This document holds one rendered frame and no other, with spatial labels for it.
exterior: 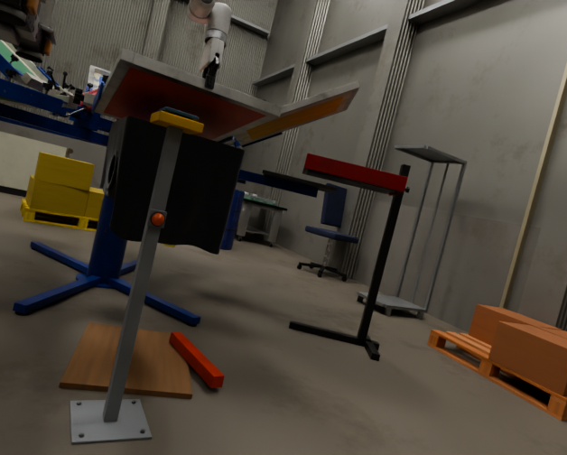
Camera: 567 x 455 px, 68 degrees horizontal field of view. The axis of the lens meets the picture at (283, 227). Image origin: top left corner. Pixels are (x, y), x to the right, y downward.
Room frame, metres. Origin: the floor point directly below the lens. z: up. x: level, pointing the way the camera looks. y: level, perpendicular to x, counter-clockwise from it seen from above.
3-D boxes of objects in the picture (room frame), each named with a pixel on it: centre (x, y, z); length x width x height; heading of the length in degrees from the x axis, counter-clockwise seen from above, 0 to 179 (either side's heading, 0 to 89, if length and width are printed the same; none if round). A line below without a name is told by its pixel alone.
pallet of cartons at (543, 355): (2.82, -1.80, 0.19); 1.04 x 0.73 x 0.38; 27
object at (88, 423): (1.26, 0.38, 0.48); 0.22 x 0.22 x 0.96; 30
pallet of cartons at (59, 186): (4.74, 2.30, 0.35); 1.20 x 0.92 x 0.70; 115
